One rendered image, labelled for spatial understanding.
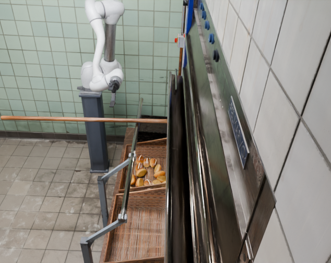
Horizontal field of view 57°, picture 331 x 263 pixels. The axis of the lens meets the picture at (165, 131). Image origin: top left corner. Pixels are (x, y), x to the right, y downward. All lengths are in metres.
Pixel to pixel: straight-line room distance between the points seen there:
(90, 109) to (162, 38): 1.03
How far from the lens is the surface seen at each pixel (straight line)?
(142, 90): 3.53
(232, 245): 0.81
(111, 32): 2.79
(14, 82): 3.90
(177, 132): 1.77
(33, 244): 3.12
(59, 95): 3.78
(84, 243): 1.84
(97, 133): 3.23
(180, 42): 2.91
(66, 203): 3.34
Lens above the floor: 2.46
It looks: 36 degrees down
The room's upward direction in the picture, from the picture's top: 3 degrees clockwise
